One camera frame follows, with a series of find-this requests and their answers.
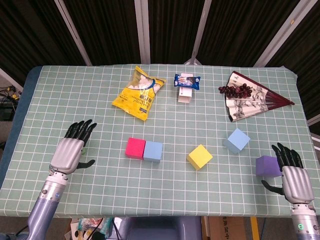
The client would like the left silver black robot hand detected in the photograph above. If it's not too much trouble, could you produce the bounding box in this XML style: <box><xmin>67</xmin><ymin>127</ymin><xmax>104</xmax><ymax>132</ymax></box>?
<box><xmin>49</xmin><ymin>119</ymin><xmax>98</xmax><ymax>176</ymax></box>

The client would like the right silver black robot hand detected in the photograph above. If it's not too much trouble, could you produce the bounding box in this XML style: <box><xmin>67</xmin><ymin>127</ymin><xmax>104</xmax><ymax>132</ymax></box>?
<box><xmin>261</xmin><ymin>142</ymin><xmax>315</xmax><ymax>205</ymax></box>

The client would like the red foam cube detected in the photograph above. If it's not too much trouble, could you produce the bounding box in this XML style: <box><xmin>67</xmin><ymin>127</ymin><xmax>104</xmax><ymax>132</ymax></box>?
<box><xmin>125</xmin><ymin>137</ymin><xmax>147</xmax><ymax>160</ymax></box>

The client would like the light blue foam cube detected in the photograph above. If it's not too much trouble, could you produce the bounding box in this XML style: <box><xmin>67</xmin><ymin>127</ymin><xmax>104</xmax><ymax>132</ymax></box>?
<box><xmin>222</xmin><ymin>128</ymin><xmax>251</xmax><ymax>155</ymax></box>
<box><xmin>143</xmin><ymin>140</ymin><xmax>164</xmax><ymax>164</ymax></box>

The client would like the yellow foam cube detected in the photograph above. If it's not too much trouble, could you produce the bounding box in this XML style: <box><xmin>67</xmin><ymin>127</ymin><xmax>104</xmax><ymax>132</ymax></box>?
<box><xmin>186</xmin><ymin>144</ymin><xmax>214</xmax><ymax>172</ymax></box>

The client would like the purple foam cube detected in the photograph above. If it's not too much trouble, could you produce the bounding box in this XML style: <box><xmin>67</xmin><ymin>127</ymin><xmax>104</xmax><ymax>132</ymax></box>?
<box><xmin>255</xmin><ymin>155</ymin><xmax>282</xmax><ymax>178</ymax></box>

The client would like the yellow upright bar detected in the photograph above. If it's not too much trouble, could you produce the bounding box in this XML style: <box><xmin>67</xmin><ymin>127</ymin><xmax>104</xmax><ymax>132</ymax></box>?
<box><xmin>250</xmin><ymin>216</ymin><xmax>260</xmax><ymax>240</ymax></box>

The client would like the teal printed plastic bag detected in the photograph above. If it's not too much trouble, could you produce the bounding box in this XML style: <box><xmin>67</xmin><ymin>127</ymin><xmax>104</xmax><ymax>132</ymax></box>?
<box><xmin>77</xmin><ymin>217</ymin><xmax>114</xmax><ymax>238</ymax></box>

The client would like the black equipment box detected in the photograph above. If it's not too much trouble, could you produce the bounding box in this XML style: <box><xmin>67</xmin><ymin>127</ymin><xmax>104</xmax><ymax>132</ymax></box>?
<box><xmin>0</xmin><ymin>106</ymin><xmax>16</xmax><ymax>122</ymax></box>

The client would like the brown cardboard box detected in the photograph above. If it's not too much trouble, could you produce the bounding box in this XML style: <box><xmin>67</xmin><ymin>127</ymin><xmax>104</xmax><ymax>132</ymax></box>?
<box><xmin>201</xmin><ymin>216</ymin><xmax>253</xmax><ymax>240</ymax></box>

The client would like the yellow snack bag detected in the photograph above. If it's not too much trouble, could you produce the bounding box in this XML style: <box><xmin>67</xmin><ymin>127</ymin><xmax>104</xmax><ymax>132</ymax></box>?
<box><xmin>111</xmin><ymin>65</ymin><xmax>168</xmax><ymax>123</ymax></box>

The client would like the painted paper folding fan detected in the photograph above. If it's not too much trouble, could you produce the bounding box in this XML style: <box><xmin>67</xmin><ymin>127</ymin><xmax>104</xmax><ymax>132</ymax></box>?
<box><xmin>224</xmin><ymin>70</ymin><xmax>296</xmax><ymax>123</ymax></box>

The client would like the green checkered tablecloth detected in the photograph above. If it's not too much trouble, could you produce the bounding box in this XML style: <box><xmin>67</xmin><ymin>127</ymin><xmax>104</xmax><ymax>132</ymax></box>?
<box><xmin>0</xmin><ymin>64</ymin><xmax>320</xmax><ymax>218</ymax></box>

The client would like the dark red grape bunch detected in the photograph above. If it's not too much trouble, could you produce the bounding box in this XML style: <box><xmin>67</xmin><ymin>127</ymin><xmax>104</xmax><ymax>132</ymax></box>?
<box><xmin>218</xmin><ymin>84</ymin><xmax>253</xmax><ymax>99</ymax></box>

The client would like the blue-grey robot torso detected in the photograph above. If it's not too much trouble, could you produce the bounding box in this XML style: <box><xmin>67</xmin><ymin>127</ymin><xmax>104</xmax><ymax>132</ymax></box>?
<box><xmin>117</xmin><ymin>216</ymin><xmax>203</xmax><ymax>240</ymax></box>

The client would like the blue cookie packet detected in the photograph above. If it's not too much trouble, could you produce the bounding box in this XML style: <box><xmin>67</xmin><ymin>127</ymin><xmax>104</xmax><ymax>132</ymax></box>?
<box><xmin>174</xmin><ymin>73</ymin><xmax>202</xmax><ymax>90</ymax></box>

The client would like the tangled cable bundle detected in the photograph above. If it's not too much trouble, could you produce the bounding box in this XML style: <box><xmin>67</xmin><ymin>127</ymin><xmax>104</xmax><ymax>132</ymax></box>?
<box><xmin>0</xmin><ymin>84</ymin><xmax>23</xmax><ymax>106</ymax></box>

